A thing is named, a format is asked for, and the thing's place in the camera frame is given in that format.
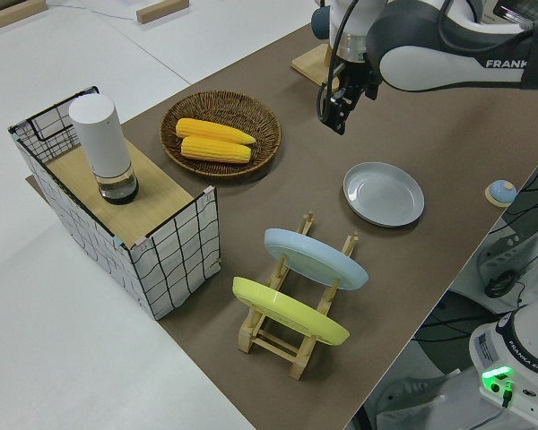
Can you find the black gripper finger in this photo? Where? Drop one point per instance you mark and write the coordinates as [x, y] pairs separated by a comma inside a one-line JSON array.
[[353, 99], [371, 91]]

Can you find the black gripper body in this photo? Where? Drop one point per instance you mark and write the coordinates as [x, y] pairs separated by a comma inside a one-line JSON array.
[[358, 74]]

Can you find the gray plate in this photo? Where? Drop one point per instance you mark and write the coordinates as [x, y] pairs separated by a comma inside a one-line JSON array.
[[383, 195]]

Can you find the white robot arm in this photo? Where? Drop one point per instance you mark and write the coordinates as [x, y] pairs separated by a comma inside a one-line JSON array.
[[430, 67]]

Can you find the light blue plate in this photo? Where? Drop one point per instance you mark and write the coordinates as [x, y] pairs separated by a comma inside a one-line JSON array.
[[314, 260]]

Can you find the yellow plate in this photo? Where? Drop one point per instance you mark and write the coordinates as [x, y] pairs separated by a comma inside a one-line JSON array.
[[287, 309]]

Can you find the low wooden plate rack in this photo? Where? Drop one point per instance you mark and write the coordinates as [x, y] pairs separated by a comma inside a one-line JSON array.
[[246, 340]]

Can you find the wooden mug tree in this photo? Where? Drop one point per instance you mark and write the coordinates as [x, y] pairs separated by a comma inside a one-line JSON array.
[[309, 62]]

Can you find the dark blue mug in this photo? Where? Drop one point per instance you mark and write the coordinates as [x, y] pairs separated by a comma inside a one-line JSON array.
[[320, 24]]

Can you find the brown wicker basket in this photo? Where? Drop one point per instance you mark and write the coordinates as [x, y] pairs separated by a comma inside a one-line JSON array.
[[224, 105]]

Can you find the yellow corn cob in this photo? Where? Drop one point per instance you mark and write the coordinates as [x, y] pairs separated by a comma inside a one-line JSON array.
[[215, 150], [215, 131]]

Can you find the blue dome call bell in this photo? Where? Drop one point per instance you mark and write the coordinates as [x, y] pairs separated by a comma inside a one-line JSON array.
[[501, 190]]

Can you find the white toaster oven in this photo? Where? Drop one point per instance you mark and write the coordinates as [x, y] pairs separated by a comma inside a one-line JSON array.
[[520, 10]]

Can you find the wooden block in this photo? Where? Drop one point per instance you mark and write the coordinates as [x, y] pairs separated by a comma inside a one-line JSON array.
[[161, 10], [13, 13]]

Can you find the white cylindrical bottle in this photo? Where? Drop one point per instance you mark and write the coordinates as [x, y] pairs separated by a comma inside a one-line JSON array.
[[101, 134]]

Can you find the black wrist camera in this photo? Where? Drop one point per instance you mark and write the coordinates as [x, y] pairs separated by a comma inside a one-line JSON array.
[[336, 114]]

